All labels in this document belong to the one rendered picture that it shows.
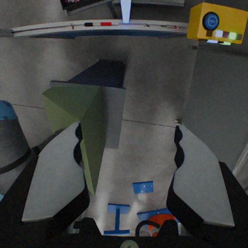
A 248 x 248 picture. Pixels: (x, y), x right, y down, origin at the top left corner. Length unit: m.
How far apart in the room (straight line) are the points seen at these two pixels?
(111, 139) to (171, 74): 1.15
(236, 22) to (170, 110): 1.35
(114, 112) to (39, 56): 1.34
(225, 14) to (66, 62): 1.44
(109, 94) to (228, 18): 0.46
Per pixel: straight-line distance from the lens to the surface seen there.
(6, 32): 0.83
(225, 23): 0.56
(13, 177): 0.39
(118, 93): 0.56
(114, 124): 0.62
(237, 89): 1.08
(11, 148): 0.36
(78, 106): 0.39
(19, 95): 2.08
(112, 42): 1.54
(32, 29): 0.81
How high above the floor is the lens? 1.54
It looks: 59 degrees down
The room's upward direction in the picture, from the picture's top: 179 degrees counter-clockwise
